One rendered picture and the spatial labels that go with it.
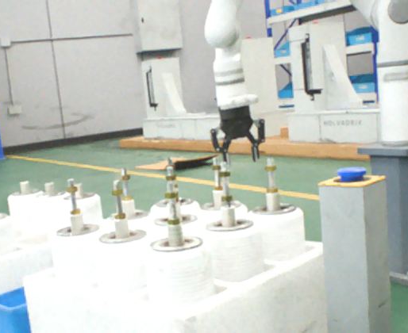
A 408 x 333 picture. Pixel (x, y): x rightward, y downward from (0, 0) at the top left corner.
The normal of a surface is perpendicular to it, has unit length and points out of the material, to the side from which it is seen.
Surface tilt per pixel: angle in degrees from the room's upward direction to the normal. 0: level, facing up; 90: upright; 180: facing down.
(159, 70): 90
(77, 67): 90
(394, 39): 91
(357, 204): 90
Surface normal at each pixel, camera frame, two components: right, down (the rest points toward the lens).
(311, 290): 0.69, 0.05
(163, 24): 0.46, 0.11
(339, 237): -0.71, 0.20
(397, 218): -0.88, 0.18
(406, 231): -0.29, 0.20
